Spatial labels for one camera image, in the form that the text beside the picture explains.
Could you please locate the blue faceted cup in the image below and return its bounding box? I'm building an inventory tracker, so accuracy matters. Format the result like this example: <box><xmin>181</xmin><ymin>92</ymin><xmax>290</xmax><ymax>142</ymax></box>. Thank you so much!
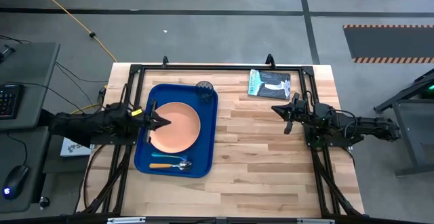
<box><xmin>195</xmin><ymin>80</ymin><xmax>215</xmax><ymax>105</ymax></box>

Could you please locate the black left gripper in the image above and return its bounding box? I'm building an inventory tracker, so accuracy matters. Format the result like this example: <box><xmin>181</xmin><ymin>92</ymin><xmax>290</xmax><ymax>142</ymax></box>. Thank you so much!
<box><xmin>135</xmin><ymin>99</ymin><xmax>172</xmax><ymax>145</ymax></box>

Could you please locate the black aluminium table frame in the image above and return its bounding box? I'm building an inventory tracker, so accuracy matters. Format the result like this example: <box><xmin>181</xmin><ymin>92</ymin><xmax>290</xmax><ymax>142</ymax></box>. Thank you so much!
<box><xmin>79</xmin><ymin>54</ymin><xmax>364</xmax><ymax>220</ymax></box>

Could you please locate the thin black cable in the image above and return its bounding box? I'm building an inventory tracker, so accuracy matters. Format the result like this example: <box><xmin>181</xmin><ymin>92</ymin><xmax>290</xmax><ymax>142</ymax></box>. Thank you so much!
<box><xmin>54</xmin><ymin>60</ymin><xmax>109</xmax><ymax>107</ymax></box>

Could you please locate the teal fork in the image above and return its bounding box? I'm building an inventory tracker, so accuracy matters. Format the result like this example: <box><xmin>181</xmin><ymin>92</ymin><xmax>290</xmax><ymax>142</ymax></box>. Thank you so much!
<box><xmin>151</xmin><ymin>151</ymin><xmax>189</xmax><ymax>162</ymax></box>

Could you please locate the black hazard-striped floor mat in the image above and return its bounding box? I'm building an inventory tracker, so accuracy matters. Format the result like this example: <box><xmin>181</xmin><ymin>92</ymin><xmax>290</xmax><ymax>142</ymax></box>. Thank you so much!
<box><xmin>342</xmin><ymin>24</ymin><xmax>434</xmax><ymax>64</ymax></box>

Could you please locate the round orange plate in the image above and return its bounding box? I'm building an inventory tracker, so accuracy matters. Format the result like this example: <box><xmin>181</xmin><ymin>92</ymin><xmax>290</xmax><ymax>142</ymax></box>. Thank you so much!
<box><xmin>149</xmin><ymin>101</ymin><xmax>201</xmax><ymax>154</ymax></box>

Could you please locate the yellow cable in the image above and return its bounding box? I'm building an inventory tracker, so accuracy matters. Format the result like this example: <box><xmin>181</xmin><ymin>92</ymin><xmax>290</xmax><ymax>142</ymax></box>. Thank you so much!
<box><xmin>28</xmin><ymin>0</ymin><xmax>118</xmax><ymax>63</ymax></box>

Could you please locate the black metal table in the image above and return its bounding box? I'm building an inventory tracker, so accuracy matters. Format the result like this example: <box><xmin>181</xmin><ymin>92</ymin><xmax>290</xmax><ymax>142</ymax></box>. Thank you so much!
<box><xmin>372</xmin><ymin>68</ymin><xmax>434</xmax><ymax>178</ymax></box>

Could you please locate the dark illustrated book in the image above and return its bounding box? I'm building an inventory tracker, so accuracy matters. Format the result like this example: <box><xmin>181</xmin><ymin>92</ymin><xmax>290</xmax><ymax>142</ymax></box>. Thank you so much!
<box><xmin>247</xmin><ymin>69</ymin><xmax>292</xmax><ymax>101</ymax></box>

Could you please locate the silver metal bracket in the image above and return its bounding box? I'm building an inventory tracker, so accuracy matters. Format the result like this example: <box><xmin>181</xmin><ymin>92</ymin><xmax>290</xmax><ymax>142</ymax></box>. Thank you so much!
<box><xmin>106</xmin><ymin>217</ymin><xmax>147</xmax><ymax>224</ymax></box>
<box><xmin>296</xmin><ymin>218</ymin><xmax>336</xmax><ymax>224</ymax></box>

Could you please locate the wooden-handled metal spoon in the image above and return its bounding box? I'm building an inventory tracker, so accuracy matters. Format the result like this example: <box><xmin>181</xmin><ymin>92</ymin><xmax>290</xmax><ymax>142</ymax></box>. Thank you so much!
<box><xmin>149</xmin><ymin>160</ymin><xmax>193</xmax><ymax>172</ymax></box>

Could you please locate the black computer mouse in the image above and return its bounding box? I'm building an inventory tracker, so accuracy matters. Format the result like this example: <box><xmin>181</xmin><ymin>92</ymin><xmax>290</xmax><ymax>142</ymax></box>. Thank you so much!
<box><xmin>1</xmin><ymin>164</ymin><xmax>31</xmax><ymax>201</ymax></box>

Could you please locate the black backlit keyboard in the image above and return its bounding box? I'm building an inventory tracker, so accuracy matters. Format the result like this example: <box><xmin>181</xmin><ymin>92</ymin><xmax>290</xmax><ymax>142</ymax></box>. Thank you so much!
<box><xmin>0</xmin><ymin>83</ymin><xmax>26</xmax><ymax>121</ymax></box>

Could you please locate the black desk clamp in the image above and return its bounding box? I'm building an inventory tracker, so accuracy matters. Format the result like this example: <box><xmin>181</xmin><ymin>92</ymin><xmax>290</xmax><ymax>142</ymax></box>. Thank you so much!
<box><xmin>0</xmin><ymin>44</ymin><xmax>16</xmax><ymax>62</ymax></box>

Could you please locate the black mouse cable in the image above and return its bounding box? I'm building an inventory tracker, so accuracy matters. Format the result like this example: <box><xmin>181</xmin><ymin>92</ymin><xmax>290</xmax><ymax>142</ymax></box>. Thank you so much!
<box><xmin>6</xmin><ymin>131</ymin><xmax>28</xmax><ymax>167</ymax></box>

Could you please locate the white printed box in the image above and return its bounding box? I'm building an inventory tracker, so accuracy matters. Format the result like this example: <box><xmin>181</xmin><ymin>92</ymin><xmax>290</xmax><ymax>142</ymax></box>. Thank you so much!
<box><xmin>60</xmin><ymin>136</ymin><xmax>94</xmax><ymax>158</ymax></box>

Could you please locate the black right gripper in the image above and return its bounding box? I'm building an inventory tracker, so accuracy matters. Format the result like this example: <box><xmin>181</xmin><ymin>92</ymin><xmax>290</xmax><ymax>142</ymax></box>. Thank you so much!
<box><xmin>271</xmin><ymin>92</ymin><xmax>312</xmax><ymax>136</ymax></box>

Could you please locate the grey desk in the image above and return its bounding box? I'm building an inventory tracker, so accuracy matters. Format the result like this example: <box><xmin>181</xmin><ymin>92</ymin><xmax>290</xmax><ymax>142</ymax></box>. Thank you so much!
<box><xmin>0</xmin><ymin>41</ymin><xmax>61</xmax><ymax>214</ymax></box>

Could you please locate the blue plastic tray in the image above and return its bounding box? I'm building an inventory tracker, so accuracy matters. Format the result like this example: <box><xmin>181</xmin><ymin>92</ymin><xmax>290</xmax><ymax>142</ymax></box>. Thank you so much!
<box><xmin>134</xmin><ymin>83</ymin><xmax>219</xmax><ymax>179</ymax></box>

